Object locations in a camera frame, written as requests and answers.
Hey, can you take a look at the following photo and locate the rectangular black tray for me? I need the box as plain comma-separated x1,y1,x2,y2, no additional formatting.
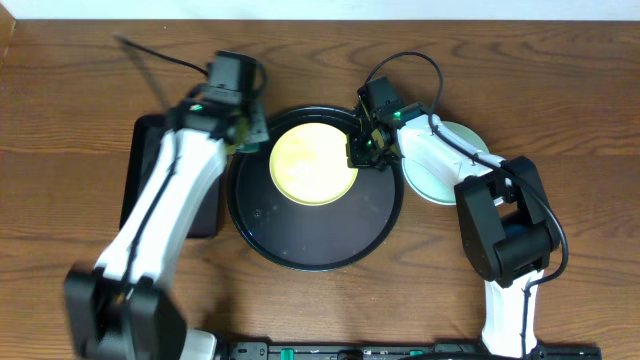
119,114,223,239

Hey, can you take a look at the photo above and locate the yellow plate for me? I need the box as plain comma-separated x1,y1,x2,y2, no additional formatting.
269,123,358,206

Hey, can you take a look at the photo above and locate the round black tray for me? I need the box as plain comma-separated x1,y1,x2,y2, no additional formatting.
227,106,404,271

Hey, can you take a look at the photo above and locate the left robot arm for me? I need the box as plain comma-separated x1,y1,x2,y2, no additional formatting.
64,99,269,359

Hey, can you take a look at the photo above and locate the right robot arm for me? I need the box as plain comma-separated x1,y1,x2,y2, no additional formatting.
347,101,567,359

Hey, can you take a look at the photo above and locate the mint plate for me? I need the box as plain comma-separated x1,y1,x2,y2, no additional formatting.
402,121,489,206

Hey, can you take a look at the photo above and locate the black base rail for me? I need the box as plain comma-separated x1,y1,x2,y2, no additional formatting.
213,340,603,360

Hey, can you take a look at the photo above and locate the green yellow sponge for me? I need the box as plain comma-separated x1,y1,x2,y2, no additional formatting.
235,142,261,154

